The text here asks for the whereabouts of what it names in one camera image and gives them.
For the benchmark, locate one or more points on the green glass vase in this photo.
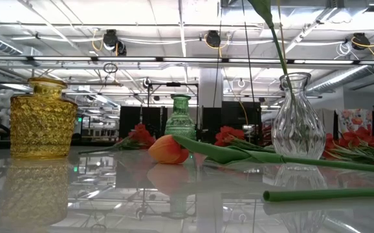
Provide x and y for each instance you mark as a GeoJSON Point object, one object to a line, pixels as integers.
{"type": "Point", "coordinates": [180, 126]}

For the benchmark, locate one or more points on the orange artificial tulip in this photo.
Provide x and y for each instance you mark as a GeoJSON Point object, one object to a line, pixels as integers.
{"type": "Point", "coordinates": [319, 195]}
{"type": "Point", "coordinates": [167, 150]}

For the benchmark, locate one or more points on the red artificial flower bunch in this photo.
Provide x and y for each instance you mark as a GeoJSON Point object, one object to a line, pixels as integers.
{"type": "Point", "coordinates": [227, 134]}
{"type": "Point", "coordinates": [141, 134]}
{"type": "Point", "coordinates": [361, 136]}

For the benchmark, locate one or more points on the clear ribbed glass vase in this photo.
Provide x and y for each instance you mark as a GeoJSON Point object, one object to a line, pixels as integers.
{"type": "Point", "coordinates": [298, 136]}

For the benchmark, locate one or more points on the black artificial tulip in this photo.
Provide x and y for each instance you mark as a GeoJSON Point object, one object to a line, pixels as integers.
{"type": "Point", "coordinates": [264, 9]}

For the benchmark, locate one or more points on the yellow textured glass vase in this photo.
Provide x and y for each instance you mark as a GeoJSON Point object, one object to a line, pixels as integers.
{"type": "Point", "coordinates": [41, 123]}

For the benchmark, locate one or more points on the black partition panel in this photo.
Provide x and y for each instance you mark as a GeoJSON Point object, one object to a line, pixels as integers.
{"type": "Point", "coordinates": [132, 119]}
{"type": "Point", "coordinates": [235, 113]}

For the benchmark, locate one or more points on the ceiling light strip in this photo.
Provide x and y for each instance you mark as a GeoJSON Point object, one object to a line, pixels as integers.
{"type": "Point", "coordinates": [180, 59]}

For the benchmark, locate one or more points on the floral patterned cloth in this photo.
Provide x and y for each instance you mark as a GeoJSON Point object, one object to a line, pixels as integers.
{"type": "Point", "coordinates": [353, 119]}

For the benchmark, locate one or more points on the white robot figure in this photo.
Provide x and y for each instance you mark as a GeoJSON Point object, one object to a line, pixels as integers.
{"type": "Point", "coordinates": [2, 106]}

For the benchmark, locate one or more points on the silver ventilation duct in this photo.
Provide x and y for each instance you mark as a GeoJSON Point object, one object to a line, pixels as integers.
{"type": "Point", "coordinates": [345, 76]}

